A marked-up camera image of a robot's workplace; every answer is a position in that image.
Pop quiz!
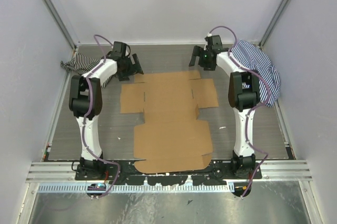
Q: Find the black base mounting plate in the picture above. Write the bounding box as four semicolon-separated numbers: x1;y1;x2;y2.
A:
71;159;253;186

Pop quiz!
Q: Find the aluminium frame post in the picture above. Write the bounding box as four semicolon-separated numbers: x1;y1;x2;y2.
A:
42;0;77;50
259;0;291;48

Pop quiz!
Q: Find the brown cardboard box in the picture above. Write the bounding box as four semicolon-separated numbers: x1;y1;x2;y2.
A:
120;70;219;165

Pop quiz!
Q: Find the aluminium front rail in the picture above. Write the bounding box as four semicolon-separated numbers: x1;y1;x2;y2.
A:
26;159;312;182

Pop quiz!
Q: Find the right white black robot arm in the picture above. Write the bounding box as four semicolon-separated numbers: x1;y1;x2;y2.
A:
189;34;260;179

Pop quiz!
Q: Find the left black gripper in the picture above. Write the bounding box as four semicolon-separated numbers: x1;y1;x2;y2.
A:
117;54;143;82

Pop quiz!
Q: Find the black white striped cloth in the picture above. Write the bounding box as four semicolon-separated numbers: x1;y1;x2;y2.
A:
60;53;101;75

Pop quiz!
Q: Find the blue white striped cloth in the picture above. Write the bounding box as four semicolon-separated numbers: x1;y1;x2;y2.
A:
232;40;281;107

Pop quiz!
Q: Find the right aluminium frame post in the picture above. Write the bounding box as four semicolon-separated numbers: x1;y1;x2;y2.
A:
259;0;291;48

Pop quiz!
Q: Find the left aluminium frame post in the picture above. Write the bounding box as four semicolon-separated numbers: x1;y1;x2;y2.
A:
42;0;77;50

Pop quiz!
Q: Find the slotted grey cable duct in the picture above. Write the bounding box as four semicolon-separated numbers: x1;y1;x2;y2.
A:
37;182;234;194

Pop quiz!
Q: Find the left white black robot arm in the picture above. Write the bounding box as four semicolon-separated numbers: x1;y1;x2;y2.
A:
69;42;143;180

